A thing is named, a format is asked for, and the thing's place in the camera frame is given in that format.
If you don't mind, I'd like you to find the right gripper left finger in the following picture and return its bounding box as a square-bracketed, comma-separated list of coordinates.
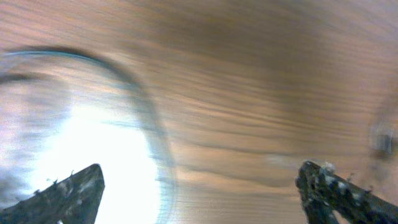
[1, 164, 105, 224]

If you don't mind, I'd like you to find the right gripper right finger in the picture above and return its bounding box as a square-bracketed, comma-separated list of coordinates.
[295, 161, 397, 224]

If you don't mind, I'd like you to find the black USB cable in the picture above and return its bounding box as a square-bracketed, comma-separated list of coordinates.
[0, 45, 178, 224]

